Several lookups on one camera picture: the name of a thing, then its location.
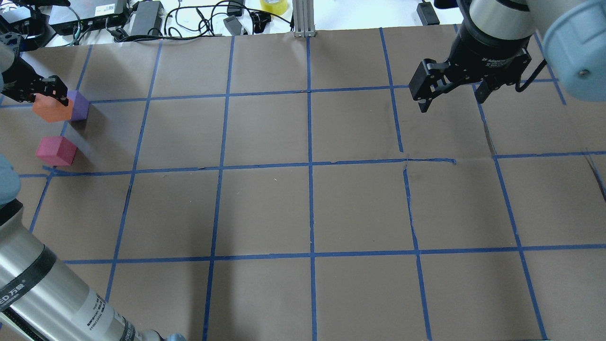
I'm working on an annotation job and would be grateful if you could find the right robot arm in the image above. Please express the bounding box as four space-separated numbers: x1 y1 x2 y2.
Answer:
409 0 606 113

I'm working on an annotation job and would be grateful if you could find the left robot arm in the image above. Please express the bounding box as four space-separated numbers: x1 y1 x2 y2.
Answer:
1 32 162 341

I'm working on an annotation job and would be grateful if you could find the black laptop charger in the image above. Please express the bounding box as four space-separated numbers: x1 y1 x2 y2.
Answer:
129 0 164 36

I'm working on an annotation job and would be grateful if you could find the aluminium frame post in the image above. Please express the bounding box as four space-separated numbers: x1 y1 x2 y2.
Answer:
292 0 317 37

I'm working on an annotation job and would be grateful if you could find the black cable bundle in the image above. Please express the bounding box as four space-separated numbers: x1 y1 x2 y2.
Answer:
114 0 293 43

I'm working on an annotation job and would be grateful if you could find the pink foam block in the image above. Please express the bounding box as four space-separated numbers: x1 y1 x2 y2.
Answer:
35 136 78 166

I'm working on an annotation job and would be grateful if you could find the grey power adapter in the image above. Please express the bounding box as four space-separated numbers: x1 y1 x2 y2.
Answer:
223 16 249 36

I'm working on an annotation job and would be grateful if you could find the black power brick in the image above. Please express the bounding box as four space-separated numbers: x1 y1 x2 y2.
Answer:
416 0 441 26

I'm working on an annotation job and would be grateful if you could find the orange foam block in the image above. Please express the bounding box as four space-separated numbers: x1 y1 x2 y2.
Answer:
32 94 74 123

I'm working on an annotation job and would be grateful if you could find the purple foam block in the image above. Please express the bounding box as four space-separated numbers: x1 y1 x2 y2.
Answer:
67 90 89 121

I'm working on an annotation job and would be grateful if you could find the yellow tape roll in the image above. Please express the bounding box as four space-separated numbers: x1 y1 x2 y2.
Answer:
260 0 288 16

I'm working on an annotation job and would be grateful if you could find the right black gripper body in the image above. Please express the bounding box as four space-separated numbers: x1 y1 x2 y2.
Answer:
445 21 532 84

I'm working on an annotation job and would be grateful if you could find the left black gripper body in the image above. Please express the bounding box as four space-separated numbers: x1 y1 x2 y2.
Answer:
2 54 44 103

